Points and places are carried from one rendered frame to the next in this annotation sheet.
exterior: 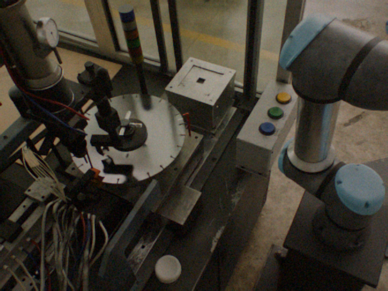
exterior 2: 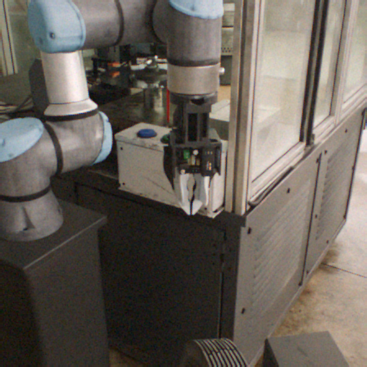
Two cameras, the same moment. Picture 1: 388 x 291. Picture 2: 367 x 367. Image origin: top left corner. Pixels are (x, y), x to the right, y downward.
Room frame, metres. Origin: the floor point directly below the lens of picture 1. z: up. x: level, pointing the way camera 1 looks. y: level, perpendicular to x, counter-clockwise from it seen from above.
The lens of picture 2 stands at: (0.83, -1.29, 1.29)
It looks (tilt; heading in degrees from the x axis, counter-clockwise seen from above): 27 degrees down; 90
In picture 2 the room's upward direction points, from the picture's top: straight up
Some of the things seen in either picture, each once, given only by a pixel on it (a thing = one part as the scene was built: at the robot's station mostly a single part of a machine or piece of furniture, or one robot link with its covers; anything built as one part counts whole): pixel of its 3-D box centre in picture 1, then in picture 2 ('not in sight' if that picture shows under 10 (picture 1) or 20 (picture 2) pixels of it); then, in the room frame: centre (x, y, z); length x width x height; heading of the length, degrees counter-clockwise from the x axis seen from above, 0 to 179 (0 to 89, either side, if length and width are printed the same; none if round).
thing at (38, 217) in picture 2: (344, 217); (25, 204); (0.48, -0.39, 0.80); 0.15 x 0.15 x 0.10
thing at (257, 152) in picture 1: (268, 127); (174, 167); (0.81, -0.25, 0.82); 0.28 x 0.11 x 0.15; 148
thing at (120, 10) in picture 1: (126, 12); not in sight; (1.03, 0.16, 1.14); 0.05 x 0.04 x 0.03; 58
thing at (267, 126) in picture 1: (267, 129); (147, 134); (0.74, -0.22, 0.90); 0.04 x 0.04 x 0.02
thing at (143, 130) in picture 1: (127, 131); (151, 70); (0.73, 0.19, 0.96); 0.11 x 0.11 x 0.03
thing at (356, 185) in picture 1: (353, 194); (20, 154); (0.49, -0.39, 0.91); 0.13 x 0.12 x 0.14; 40
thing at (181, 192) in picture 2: not in sight; (183, 194); (0.83, -0.62, 0.94); 0.06 x 0.03 x 0.09; 97
